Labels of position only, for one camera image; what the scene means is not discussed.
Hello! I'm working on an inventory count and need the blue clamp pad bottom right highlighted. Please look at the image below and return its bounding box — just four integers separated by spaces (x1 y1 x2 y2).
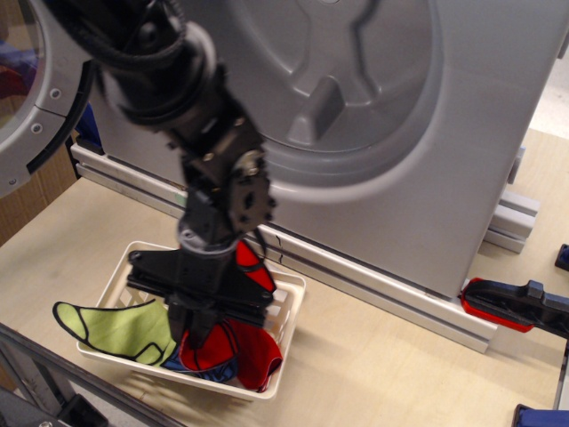
511 405 569 427

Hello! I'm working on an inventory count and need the black blue clamp right edge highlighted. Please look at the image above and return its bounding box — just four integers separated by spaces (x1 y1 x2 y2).
555 244 569 271

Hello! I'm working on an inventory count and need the red cloth with black trim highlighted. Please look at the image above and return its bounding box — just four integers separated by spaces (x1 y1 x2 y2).
178 240 276 374

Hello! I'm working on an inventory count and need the round washing machine door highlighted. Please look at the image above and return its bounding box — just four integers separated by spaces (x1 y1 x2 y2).
1 1 94 196

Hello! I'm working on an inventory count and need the blue cloth with black print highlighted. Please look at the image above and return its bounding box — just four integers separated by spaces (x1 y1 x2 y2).
160 347 238 383

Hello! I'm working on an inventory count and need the green cloth with black trim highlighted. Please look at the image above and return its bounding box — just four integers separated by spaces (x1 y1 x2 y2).
52 300 177 366

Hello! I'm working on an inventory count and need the red and black bar clamp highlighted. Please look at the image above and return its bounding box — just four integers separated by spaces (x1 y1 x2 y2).
461 278 568 339

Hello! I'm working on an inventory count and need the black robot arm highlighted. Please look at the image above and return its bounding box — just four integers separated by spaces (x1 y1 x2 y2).
46 1 276 349

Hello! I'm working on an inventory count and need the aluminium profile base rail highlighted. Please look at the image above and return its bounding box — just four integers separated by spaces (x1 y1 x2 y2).
71 144 541 352

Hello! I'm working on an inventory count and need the red cloth in basket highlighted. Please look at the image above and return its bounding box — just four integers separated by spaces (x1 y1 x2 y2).
229 320 283 392

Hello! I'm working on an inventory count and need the grey toy washing machine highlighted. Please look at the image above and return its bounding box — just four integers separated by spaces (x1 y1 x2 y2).
92 1 568 298

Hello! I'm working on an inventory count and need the white plastic laundry basket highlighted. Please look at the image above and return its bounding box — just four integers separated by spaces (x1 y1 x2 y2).
76 241 306 401

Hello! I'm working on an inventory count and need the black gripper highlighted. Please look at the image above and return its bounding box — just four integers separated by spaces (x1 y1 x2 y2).
127 246 274 349

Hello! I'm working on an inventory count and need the metal frame bar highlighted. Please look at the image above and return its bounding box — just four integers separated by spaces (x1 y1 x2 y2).
1 325 180 426

